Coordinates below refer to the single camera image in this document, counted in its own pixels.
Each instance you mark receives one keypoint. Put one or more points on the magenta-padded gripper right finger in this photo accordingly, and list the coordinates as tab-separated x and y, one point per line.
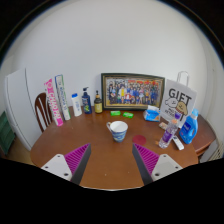
148	158

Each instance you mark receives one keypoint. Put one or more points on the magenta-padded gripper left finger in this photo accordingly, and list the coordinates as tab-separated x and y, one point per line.
76	157

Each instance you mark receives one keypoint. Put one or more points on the clear purple-capped water bottle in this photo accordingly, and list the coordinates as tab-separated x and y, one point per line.
168	133

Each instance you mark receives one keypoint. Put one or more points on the flat round red coaster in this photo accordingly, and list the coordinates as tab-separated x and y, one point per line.
139	140

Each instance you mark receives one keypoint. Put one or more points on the small patterned pouch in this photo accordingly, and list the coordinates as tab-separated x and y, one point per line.
163	126

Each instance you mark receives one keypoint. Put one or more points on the blue patterned white mug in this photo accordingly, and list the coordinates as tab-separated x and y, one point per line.
118	132

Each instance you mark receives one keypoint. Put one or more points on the blue tissue pack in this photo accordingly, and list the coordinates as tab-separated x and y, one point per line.
152	114

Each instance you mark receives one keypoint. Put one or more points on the blue detergent bottle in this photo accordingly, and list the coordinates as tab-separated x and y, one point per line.
188	130

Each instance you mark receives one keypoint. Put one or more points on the white blue-capped lotion bottle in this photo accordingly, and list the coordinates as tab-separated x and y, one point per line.
76	106

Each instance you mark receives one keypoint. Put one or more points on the brown wooden chair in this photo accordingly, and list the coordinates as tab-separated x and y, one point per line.
40	111

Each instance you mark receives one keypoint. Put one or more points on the tall pink white box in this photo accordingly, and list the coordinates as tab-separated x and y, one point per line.
54	103

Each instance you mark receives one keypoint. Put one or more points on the tall white green box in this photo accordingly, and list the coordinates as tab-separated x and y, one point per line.
63	98

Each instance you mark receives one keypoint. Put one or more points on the white paper gift bag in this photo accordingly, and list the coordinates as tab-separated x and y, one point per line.
178	98

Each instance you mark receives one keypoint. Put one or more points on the framed group picture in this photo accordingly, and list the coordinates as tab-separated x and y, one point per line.
132	91

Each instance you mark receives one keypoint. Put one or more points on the green crate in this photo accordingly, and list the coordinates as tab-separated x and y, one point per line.
6	133

